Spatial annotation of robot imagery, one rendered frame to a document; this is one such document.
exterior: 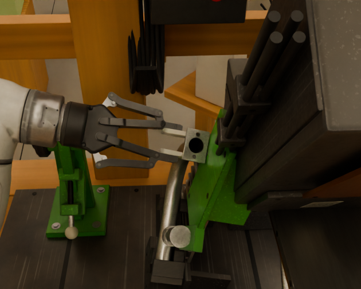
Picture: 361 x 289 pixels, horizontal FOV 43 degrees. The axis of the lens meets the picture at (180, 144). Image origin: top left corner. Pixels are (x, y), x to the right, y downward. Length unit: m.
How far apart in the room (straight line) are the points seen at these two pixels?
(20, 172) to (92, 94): 0.35
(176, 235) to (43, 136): 0.27
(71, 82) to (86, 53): 2.39
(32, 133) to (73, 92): 2.54
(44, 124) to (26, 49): 0.41
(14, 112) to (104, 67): 0.32
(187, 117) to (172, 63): 0.72
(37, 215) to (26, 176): 0.17
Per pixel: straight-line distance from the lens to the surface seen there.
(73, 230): 1.00
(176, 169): 0.89
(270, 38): 0.35
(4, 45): 1.14
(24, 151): 2.82
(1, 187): 0.78
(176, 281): 0.89
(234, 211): 0.78
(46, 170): 1.28
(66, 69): 3.57
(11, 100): 0.75
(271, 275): 1.00
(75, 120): 0.75
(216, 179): 0.71
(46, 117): 0.75
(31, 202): 1.17
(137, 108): 0.78
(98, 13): 0.96
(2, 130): 0.75
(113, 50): 1.00
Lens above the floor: 1.70
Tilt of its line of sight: 39 degrees down
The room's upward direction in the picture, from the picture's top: straight up
